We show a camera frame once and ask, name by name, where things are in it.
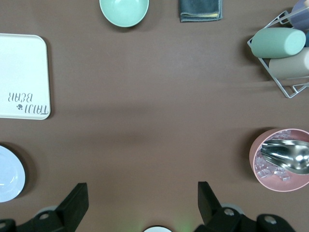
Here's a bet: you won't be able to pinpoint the shiny metal scoop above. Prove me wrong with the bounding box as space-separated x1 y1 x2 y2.
260 139 309 175

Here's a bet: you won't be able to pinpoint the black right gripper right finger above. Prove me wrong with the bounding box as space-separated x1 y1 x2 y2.
194 181 256 232

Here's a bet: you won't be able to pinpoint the mint green cup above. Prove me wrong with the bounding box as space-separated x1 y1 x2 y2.
251 27 307 59

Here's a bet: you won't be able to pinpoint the folded grey cloth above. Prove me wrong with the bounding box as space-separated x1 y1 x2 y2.
179 0 224 23

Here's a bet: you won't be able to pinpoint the white wire cup rack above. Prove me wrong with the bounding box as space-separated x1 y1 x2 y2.
246 9 309 99

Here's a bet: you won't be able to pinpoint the pale lavender round plate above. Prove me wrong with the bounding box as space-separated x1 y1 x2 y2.
0 144 26 203

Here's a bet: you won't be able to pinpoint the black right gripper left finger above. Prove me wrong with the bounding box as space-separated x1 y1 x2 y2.
31 183 88 232

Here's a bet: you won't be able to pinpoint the clear ice cubes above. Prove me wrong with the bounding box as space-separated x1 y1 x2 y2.
253 129 297 182

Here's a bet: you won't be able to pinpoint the pink bowl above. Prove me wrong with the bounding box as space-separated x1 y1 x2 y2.
249 128 309 192

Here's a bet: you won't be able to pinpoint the lavender cup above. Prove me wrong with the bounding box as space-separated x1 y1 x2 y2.
290 0 309 31

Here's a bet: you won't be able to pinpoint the beige cup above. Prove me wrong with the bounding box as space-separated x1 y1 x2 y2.
268 47 309 81

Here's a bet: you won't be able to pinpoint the mint green bowl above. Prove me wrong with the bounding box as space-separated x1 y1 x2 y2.
99 0 150 28

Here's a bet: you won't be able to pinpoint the cream tray with bear print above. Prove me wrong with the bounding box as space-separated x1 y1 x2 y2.
0 33 52 121

